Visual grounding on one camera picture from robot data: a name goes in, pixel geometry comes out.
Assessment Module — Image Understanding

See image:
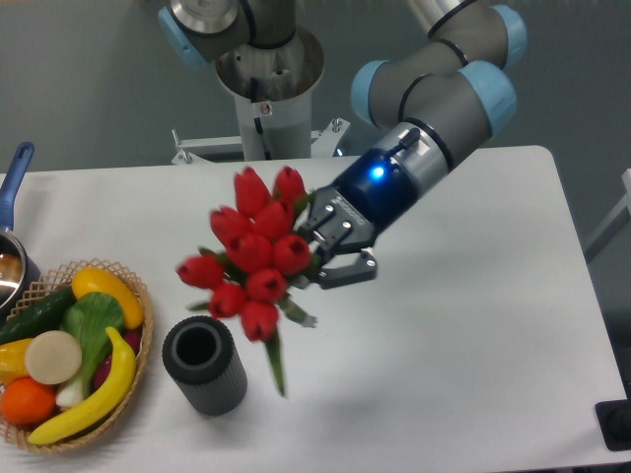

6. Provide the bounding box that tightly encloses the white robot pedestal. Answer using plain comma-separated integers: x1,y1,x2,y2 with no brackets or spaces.
172,27,350,165

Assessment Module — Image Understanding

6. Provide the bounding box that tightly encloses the yellow squash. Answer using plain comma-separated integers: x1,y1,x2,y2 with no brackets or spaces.
71,266,144,330

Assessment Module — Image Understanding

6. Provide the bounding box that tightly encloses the beige round disc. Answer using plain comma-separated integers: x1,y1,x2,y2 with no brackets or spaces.
25,330,82,385

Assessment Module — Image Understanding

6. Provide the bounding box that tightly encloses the yellow banana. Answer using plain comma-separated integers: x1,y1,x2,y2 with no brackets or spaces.
28,327,136,445

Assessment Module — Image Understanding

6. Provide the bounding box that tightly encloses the yellow bell pepper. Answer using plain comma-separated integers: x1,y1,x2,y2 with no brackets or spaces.
0,338,33,386

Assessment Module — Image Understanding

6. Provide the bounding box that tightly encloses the dark grey ribbed vase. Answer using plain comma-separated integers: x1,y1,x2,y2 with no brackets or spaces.
162,315,247,417

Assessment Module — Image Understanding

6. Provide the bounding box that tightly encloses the black box at edge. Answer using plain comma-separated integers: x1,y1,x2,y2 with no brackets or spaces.
595,399,630,451

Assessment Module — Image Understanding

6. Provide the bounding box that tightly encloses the white frame at right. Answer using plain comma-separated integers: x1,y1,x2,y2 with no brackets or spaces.
583,169,630,264

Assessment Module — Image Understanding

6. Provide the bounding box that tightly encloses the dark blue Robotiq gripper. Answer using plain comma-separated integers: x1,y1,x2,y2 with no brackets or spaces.
299,147,419,290

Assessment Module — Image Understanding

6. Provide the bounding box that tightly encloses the orange fruit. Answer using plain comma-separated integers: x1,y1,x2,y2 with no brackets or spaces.
1,377,56,425

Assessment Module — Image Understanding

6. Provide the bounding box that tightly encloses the green bok choy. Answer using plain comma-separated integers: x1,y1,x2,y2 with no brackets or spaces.
56,292,124,410

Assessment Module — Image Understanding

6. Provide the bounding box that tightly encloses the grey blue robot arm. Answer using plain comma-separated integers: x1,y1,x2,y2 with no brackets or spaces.
158,1,527,289

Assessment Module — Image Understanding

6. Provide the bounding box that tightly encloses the green cucumber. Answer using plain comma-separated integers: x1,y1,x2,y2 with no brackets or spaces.
1,287,76,345

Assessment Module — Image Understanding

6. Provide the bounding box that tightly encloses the red tulip bouquet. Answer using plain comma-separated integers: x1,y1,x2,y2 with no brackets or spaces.
176,167,317,394

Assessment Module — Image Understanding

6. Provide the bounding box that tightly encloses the dark red vegetable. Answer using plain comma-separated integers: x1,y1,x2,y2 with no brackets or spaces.
92,328,142,391

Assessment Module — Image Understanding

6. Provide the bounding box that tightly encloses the woven wicker basket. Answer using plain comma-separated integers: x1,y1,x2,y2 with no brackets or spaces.
1,258,154,453

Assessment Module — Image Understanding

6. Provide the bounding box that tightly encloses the blue handled saucepan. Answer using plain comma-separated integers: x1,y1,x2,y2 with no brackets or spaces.
1,142,40,325

